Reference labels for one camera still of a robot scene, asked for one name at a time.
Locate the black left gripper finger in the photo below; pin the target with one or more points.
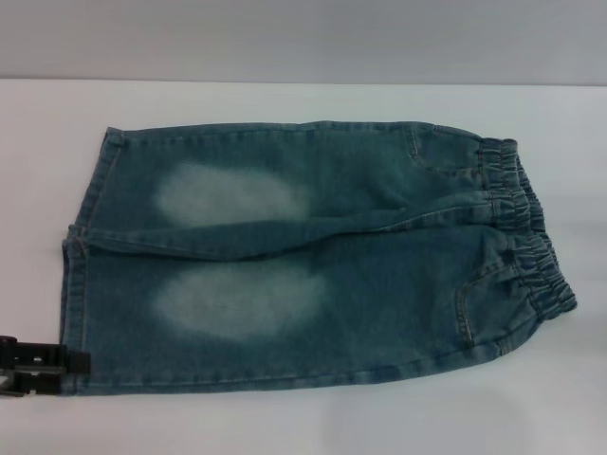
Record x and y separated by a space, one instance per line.
42 383
38 355

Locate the blue denim shorts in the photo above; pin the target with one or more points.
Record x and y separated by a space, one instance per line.
332 284

